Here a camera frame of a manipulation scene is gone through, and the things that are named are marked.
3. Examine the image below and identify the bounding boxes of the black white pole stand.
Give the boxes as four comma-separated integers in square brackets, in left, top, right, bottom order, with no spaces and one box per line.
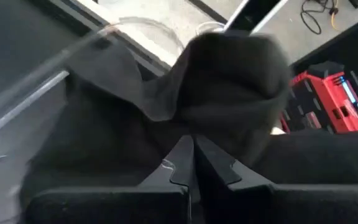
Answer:
[196,0,288,35]

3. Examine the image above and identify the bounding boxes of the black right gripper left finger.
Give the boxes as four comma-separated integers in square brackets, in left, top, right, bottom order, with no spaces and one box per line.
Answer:
[26,136,198,224]

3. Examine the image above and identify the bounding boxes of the black table mat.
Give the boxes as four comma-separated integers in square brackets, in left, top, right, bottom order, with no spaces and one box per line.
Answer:
[0,0,105,131]

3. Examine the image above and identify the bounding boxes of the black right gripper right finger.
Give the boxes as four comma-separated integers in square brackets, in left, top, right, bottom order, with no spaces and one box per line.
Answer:
[195,136,358,224]

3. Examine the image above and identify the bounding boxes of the clear plastic basket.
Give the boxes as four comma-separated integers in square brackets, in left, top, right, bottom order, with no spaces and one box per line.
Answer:
[0,17,180,169]

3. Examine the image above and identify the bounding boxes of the black towel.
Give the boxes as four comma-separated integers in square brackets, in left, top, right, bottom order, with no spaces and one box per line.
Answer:
[19,30,293,203]
[253,129,358,185]

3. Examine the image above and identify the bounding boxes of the black floor cable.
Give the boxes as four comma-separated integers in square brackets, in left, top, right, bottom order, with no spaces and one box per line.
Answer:
[300,0,338,35]

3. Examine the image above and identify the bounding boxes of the red black power station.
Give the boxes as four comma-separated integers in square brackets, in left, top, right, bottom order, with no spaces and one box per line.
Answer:
[280,60,358,134]

